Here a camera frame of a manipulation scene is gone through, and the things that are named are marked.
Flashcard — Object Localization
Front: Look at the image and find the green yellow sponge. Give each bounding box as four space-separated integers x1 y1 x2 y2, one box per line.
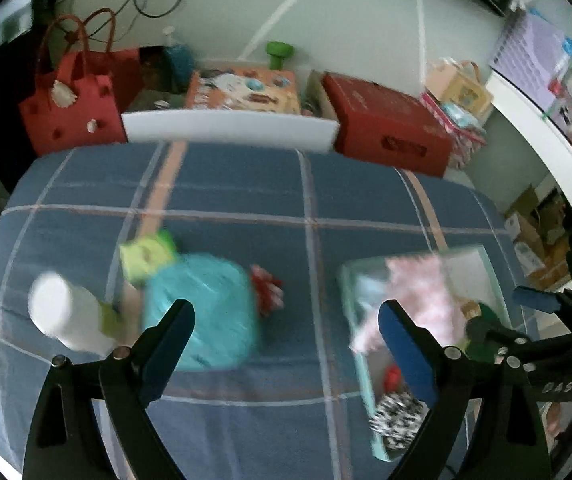
458 299 504 363

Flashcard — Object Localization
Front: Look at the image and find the small green box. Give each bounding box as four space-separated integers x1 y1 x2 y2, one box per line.
120 230 177 283

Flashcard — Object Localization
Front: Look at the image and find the black white spotted scrunchie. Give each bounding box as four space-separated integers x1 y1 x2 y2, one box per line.
370 391 429 451

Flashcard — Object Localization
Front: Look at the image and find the pink fluffy cloth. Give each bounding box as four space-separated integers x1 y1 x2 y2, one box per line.
386 256 467 346

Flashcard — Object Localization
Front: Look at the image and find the red white patterned box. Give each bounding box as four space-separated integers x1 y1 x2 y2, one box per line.
418 92 487 171

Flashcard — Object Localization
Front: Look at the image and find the red felt handbag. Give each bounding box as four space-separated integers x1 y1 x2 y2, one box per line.
20 7 129 157

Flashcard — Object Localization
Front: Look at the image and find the white desk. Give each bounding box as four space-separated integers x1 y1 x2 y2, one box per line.
486 70 572 211

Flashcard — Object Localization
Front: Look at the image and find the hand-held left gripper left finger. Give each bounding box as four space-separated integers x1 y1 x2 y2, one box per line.
23 298 197 480

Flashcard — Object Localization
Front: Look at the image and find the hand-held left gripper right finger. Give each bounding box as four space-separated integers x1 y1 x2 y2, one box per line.
377 299 552 480

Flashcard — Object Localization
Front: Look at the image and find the mint white tray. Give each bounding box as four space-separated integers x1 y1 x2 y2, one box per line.
338 245 514 461

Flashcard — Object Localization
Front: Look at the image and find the teal plastic box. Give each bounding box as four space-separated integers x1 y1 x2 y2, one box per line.
143 254 261 372

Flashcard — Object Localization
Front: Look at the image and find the plaid blue blanket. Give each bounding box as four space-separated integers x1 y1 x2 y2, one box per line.
0 140 532 480

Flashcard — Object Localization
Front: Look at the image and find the red cardboard box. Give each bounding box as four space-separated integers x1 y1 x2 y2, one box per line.
322 72 453 177

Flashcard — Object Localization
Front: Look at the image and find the white chair back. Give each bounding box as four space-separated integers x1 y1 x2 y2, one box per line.
122 110 339 153

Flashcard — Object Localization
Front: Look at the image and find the beige gift bag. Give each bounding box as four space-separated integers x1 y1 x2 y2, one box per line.
426 60 494 121

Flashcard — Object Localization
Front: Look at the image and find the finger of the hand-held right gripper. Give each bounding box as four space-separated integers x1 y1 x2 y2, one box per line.
512 286 572 332
467 317 530 367

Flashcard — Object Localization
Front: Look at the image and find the wall calendar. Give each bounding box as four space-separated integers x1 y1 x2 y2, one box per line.
488 10 567 106

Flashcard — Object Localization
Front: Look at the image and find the colourful puzzle box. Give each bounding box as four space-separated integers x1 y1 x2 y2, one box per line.
185 67 301 116

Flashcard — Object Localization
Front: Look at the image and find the white plastic bottle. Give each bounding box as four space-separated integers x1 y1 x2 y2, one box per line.
28 271 121 356

